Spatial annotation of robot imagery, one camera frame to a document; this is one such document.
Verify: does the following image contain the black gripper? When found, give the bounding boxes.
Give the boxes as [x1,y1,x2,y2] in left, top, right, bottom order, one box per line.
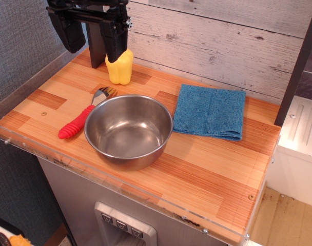
[47,1,132,63]

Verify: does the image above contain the stainless steel pot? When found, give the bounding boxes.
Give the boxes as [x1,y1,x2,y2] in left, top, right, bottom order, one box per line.
[84,95,173,171]

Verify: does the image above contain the dark left shelf post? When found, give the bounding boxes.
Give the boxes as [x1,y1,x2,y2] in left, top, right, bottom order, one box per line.
[85,24,106,68]

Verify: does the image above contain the grey toy fridge cabinet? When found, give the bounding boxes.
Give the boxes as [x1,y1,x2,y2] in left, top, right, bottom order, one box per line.
[38,158,224,245]

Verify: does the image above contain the white toy sink unit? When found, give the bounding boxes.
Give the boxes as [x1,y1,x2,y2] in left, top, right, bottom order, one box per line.
[266,96,312,206]

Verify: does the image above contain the dark right shelf post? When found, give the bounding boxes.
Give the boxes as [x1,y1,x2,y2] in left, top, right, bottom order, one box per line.
[274,17,312,127]

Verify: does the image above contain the silver dispenser button panel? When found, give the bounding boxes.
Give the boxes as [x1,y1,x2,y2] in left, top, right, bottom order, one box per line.
[94,201,158,245]

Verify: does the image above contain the clear acrylic table guard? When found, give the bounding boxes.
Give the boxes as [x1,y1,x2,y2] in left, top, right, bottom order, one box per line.
[0,50,280,245]

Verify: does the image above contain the red handled metal spork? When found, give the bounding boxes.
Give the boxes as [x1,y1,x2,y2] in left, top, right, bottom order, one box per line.
[58,87,117,139]

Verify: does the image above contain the orange and black toy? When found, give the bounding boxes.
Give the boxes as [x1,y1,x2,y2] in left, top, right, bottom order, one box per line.
[0,232,32,246]

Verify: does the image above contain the yellow toy bell pepper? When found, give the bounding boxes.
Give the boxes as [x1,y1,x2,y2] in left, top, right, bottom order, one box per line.
[105,49,133,85]

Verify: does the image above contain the dark shelf post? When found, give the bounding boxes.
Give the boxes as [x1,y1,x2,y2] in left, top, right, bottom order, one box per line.
[85,24,106,68]
[274,17,312,127]

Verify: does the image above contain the blue folded cloth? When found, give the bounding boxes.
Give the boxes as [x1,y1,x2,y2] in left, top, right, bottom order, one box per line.
[173,84,246,141]

